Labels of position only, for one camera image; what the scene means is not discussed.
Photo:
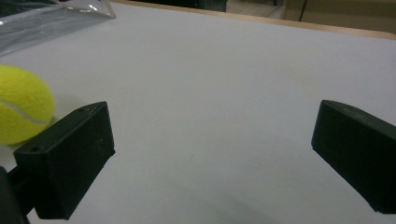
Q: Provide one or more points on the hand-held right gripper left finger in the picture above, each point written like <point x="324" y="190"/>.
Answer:
<point x="67" y="161"/>

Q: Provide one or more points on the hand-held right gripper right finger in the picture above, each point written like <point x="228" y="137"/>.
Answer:
<point x="358" y="155"/>

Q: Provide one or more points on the yellow tennis ball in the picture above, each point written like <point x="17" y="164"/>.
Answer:
<point x="21" y="105"/>

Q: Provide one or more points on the transparent tote bag beige trim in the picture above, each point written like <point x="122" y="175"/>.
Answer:
<point x="46" y="21"/>

